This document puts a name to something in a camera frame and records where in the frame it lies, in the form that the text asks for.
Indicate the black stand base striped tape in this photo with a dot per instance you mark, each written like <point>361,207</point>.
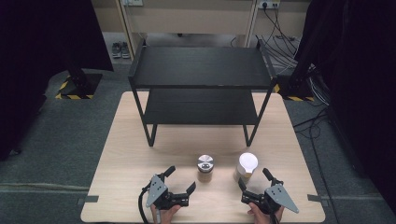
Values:
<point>87,84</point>
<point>297,88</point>

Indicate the grey shoe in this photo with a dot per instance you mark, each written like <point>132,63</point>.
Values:
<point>116,49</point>
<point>125,50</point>

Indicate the dark curtain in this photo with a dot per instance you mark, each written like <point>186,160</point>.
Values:
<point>40,62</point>
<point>361,77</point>

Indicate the person's right hand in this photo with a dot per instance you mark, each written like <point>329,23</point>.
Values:
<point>264,218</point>

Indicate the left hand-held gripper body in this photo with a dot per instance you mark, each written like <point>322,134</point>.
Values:
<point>157,189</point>

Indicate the black two-tier shelf rack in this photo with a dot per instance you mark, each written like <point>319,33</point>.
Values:
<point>202,65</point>

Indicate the silver metal cup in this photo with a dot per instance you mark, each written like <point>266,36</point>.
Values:
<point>205,174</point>

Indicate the person's left hand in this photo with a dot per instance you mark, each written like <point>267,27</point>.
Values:
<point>163,216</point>

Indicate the grey tape piece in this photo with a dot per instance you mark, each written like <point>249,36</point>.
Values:
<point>90,199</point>
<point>316,199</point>

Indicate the beige office desk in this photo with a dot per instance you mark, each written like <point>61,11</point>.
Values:
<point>186,18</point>

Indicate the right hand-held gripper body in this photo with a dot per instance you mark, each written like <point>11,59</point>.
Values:
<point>278,196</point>

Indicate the white paper cup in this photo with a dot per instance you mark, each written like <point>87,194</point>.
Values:
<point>248,161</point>

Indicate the white wall power outlet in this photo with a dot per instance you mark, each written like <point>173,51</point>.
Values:
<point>269,3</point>

